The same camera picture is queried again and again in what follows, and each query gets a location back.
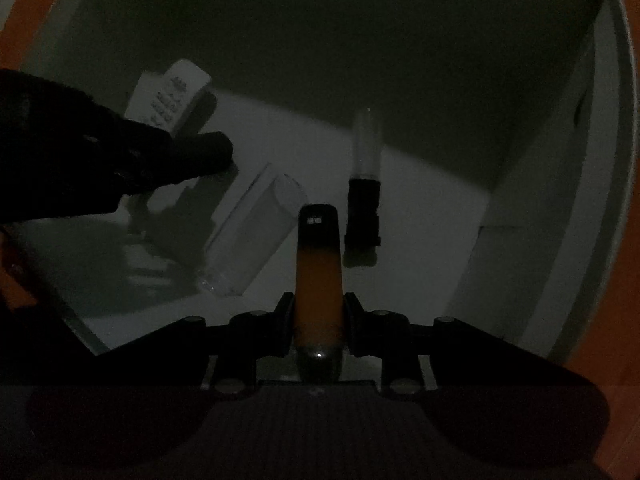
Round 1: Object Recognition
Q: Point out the small clear black-capped bottle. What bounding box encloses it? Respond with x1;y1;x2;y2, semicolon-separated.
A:
342;107;384;267

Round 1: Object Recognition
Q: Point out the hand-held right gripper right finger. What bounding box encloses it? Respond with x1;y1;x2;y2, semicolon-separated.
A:
344;291;551;396

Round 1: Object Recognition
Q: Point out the clear plastic jar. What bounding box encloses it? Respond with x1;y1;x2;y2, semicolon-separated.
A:
196;162;309;299

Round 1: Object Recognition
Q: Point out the white cardboard box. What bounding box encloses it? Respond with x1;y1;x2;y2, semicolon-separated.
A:
0;0;637;387

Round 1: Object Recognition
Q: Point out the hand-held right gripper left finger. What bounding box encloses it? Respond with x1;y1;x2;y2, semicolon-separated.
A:
95;291;296;396

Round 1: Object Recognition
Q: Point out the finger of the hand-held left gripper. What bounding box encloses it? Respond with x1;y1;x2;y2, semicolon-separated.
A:
165;131;236;184

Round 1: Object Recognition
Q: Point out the amber bottle with black cap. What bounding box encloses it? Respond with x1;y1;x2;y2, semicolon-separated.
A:
292;204;346;382

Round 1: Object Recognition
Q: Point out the white remote control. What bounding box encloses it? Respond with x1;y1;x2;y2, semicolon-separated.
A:
124;59;214;137

